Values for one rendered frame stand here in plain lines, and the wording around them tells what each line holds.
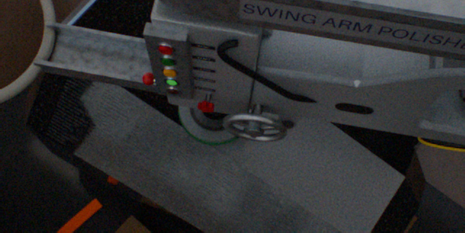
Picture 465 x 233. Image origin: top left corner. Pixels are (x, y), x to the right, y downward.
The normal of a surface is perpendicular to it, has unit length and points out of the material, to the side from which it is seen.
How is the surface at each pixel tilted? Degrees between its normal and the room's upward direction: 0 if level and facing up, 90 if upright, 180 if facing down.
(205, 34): 90
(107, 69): 1
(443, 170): 0
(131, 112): 45
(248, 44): 90
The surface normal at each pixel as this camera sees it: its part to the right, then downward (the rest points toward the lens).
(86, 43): 0.05, -0.36
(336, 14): -0.18, 0.91
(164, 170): -0.37, 0.28
